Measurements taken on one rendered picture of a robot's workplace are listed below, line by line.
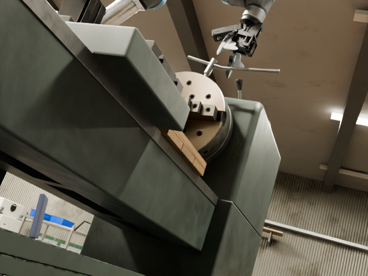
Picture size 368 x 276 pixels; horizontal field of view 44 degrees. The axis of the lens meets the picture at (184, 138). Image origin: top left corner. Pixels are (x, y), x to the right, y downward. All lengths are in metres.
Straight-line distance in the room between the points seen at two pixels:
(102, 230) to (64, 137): 0.92
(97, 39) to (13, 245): 0.40
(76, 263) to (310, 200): 9.80
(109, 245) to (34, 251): 1.09
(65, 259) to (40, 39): 0.30
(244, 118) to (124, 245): 0.60
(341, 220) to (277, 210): 1.34
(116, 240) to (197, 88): 0.58
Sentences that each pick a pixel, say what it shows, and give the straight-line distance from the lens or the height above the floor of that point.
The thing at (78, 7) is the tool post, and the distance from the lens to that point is 1.10.
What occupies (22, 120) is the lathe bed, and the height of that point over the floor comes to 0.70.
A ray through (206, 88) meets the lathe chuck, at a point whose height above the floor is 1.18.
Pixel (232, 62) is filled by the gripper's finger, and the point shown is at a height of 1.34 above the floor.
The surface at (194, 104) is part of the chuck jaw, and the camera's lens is 1.41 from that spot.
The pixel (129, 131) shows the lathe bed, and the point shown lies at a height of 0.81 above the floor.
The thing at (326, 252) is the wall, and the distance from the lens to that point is 10.12.
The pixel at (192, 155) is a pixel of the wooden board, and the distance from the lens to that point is 1.18.
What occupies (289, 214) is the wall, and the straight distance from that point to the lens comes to 10.22.
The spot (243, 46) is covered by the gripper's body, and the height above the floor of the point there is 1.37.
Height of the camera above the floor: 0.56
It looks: 17 degrees up
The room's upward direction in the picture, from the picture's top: 18 degrees clockwise
